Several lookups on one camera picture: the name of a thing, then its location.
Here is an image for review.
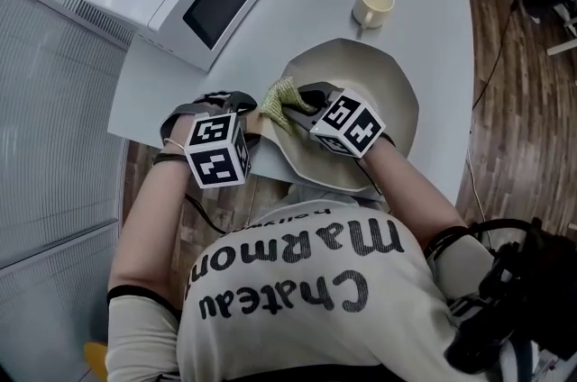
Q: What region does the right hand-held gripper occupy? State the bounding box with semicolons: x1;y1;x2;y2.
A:
281;81;398;159

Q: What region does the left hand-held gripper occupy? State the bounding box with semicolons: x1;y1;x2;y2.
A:
159;90;262;190

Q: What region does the green yellow scrubber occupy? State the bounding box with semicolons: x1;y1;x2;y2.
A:
258;75;317;134

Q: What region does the cream pan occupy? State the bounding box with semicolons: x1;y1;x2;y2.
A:
250;37;421;194

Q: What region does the person's right forearm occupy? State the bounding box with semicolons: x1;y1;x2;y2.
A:
360;137;471;249

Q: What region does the person's left forearm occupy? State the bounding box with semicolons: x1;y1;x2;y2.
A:
106;118;200;298

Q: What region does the cream ceramic cup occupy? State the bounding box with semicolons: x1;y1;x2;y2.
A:
351;0;397;30

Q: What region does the white printed t-shirt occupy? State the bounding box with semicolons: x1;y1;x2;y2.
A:
105;188;524;382

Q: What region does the black harness equipment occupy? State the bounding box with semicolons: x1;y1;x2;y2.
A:
423;216;577;375

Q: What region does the yellow object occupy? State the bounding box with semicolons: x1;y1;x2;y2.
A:
82;341;110;382

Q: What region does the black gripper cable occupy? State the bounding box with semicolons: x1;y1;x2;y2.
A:
353;155;385;197
183;190;247;236

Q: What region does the white floor cable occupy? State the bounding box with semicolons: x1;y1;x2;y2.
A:
464;145;487;224

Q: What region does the black floor cable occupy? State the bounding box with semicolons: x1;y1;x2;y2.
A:
468;0;520;114

